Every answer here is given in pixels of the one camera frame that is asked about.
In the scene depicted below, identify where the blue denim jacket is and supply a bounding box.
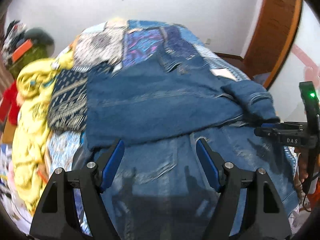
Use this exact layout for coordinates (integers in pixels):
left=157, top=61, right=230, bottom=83
left=84, top=53, right=298, bottom=239

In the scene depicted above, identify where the pile of clothes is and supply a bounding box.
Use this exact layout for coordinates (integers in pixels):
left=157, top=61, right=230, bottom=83
left=1, top=20, right=27, bottom=65

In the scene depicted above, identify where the person's right hand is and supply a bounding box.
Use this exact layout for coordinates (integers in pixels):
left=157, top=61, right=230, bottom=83
left=294, top=147, right=309, bottom=183

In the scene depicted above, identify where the white wardrobe sliding door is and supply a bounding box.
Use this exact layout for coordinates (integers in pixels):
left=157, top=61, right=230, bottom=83
left=269, top=2, right=320, bottom=121

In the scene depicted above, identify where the brown wooden door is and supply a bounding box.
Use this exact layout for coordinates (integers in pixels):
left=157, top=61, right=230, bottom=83
left=244, top=0, right=303, bottom=89

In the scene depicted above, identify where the red plush toy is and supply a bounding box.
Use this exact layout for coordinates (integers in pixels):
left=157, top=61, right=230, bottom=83
left=0, top=81, right=20, bottom=126

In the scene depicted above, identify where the yellow cartoon blanket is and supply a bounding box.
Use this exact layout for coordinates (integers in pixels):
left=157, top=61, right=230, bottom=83
left=12, top=51, right=73, bottom=215

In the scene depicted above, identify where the blue patchwork bedspread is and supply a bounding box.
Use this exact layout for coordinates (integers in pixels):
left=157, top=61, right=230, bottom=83
left=44, top=17, right=301, bottom=235

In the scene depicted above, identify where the orange box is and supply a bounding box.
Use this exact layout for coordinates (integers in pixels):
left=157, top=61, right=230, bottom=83
left=11, top=39, right=33, bottom=63

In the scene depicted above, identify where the dark green plush cushion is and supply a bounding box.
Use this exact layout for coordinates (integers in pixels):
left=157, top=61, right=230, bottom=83
left=24, top=28, right=54, bottom=46

